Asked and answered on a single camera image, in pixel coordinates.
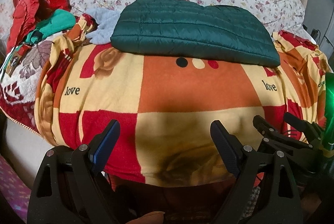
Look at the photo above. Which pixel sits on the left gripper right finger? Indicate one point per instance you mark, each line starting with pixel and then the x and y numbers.
pixel 278 200

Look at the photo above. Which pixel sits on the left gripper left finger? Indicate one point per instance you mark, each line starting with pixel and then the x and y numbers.
pixel 69 186

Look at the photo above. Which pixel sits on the dark green quilted jacket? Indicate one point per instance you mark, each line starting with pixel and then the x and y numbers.
pixel 182 28

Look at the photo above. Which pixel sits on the red clothes pile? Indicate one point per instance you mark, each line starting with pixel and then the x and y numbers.
pixel 27 14

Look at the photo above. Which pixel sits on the red white leaf blanket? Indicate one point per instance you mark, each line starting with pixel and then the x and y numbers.
pixel 18 91

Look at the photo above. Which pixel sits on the red orange love blanket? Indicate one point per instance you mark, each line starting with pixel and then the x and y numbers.
pixel 165 104

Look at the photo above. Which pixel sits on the black power adapter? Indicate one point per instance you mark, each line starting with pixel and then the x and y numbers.
pixel 315 34

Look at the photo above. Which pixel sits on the teal green garment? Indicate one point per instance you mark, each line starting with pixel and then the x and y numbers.
pixel 59 21

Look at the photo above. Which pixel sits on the light blue fleece cloth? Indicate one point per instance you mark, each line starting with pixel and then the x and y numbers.
pixel 106 21

